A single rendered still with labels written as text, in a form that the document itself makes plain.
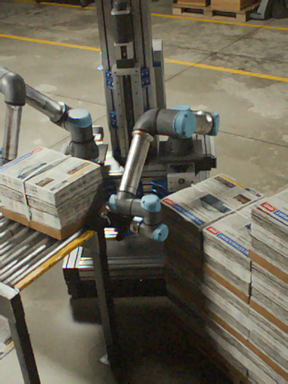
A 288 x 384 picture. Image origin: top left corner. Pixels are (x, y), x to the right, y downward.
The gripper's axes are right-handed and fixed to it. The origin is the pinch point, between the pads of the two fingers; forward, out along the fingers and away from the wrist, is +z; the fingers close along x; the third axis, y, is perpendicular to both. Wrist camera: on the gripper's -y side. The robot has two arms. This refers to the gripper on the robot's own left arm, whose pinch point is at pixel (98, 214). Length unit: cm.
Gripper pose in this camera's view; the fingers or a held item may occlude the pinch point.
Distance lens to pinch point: 261.7
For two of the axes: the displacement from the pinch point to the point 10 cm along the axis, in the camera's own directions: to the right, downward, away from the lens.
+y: -0.8, -8.5, -5.1
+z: -8.0, -2.5, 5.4
